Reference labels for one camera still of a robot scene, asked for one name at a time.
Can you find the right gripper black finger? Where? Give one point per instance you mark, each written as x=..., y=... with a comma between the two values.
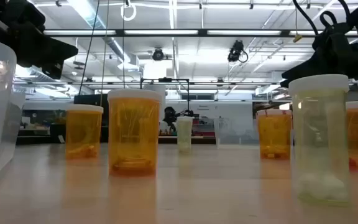
x=306, y=71

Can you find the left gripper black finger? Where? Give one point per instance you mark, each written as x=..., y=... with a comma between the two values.
x=53, y=53

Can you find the tall clear greenish pill bottle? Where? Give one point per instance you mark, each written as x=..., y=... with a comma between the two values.
x=184, y=133
x=319, y=140

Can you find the yellow hanging tag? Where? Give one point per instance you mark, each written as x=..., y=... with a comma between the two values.
x=297, y=38

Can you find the long ceiling light bar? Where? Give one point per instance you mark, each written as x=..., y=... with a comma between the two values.
x=120, y=32

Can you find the green plant in black pot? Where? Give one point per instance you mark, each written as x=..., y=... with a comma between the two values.
x=56, y=133

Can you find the long black background bench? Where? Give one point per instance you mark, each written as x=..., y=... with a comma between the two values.
x=36, y=140

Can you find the round black ceiling fixture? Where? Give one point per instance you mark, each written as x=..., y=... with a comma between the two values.
x=158, y=54

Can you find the person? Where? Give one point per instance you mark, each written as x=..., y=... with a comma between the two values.
x=169, y=116

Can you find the black overhead camera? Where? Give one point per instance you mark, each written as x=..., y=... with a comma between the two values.
x=235, y=51

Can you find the black metal cage frame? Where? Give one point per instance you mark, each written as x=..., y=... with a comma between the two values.
x=166, y=80

